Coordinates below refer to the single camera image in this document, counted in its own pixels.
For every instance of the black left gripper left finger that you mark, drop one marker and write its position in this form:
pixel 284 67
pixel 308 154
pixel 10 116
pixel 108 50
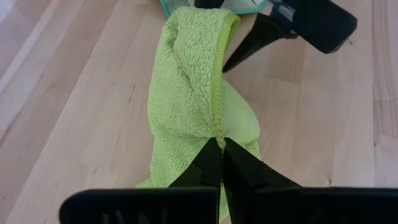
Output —
pixel 140 207

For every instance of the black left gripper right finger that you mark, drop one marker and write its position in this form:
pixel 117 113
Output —
pixel 295 207

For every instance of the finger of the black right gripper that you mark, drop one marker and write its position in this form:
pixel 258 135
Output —
pixel 208 3
pixel 317 21

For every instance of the pale green towel teal hem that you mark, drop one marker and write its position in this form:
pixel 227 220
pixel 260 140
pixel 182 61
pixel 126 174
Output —
pixel 242 7

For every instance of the lime green microfiber towel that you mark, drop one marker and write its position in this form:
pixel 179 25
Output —
pixel 186 93

